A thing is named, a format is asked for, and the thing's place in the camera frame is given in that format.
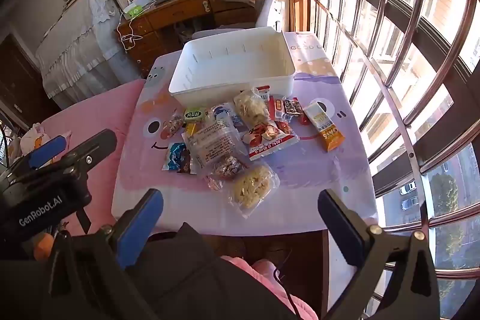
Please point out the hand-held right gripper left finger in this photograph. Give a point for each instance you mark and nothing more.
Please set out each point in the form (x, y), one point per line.
(140, 226)

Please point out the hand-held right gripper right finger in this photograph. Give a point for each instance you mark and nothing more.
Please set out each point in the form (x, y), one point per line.
(337, 222)

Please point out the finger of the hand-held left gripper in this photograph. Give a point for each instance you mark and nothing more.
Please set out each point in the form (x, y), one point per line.
(90, 157)
(48, 151)

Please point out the blue and brown candy packet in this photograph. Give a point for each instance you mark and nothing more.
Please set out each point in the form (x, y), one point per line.
(176, 157)

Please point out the small clear red candy packet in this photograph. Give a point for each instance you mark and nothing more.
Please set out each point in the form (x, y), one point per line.
(170, 125)

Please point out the pale puffed snack bag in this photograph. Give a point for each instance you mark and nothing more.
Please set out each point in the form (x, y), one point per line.
(249, 188)
(250, 106)

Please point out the orange white snack bar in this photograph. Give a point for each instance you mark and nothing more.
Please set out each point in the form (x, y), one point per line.
(324, 127)

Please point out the clear nut candy packet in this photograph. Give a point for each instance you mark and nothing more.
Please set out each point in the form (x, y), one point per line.
(227, 168)

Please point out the small yellow snack packet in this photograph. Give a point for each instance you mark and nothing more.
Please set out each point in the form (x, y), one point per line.
(191, 128)

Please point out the large red white snack bag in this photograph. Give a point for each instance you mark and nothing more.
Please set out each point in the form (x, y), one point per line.
(268, 138)

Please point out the clear bag with white label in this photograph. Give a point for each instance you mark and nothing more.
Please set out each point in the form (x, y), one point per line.
(213, 143)

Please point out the green snack packet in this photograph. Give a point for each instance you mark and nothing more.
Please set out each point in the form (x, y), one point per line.
(195, 114)

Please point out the dark patterned snack packet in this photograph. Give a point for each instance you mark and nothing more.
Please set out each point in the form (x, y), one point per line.
(292, 106)

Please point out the red packet with orange label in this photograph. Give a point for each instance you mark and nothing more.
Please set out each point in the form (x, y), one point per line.
(278, 106)

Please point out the blue print bread packet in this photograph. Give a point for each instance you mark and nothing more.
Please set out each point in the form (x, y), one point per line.
(221, 113)

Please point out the white plastic storage bin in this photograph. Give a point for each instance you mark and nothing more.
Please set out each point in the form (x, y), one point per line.
(232, 57)

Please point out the printed cartoon cloth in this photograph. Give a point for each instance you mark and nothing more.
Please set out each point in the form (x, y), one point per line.
(35, 142)

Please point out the pink blanket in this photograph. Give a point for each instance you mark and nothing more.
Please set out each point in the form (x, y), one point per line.
(105, 110)

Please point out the person's dark jacket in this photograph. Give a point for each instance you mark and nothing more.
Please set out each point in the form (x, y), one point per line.
(195, 275)

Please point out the dark wooden cabinet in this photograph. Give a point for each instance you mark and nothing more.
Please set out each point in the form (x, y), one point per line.
(18, 80)

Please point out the person's pink pants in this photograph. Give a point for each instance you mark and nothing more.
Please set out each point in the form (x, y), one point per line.
(262, 265)

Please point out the metal window railing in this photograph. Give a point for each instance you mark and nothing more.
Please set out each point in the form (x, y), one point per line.
(410, 155)

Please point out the white lace furniture cover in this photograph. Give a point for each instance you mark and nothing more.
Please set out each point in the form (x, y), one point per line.
(78, 54)

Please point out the green tissue box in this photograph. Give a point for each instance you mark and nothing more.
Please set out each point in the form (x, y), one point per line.
(133, 10)

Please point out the wooden desk with drawers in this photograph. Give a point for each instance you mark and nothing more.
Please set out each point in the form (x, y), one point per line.
(168, 12)

